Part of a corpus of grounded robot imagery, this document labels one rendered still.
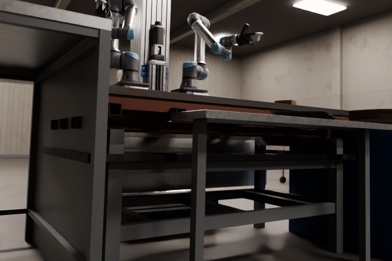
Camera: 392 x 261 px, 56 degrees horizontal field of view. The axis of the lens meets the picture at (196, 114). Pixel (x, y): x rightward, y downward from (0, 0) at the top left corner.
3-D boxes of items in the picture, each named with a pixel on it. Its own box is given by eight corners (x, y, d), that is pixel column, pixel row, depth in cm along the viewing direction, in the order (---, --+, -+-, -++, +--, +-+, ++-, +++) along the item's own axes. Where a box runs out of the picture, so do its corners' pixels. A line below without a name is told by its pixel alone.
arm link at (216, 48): (188, 6, 297) (222, 45, 276) (195, 10, 306) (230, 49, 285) (179, 17, 301) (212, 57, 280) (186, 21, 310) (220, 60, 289)
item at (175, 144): (266, 184, 294) (267, 140, 296) (108, 194, 224) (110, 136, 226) (263, 184, 297) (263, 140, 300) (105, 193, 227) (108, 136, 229)
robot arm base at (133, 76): (116, 84, 275) (117, 70, 276) (136, 85, 282) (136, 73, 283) (123, 81, 262) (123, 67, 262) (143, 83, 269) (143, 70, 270)
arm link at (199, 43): (187, 78, 306) (189, 14, 309) (198, 81, 318) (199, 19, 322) (199, 78, 299) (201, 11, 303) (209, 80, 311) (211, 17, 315)
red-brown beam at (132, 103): (349, 125, 227) (349, 115, 228) (100, 108, 143) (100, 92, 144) (336, 125, 235) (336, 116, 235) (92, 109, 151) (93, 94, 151)
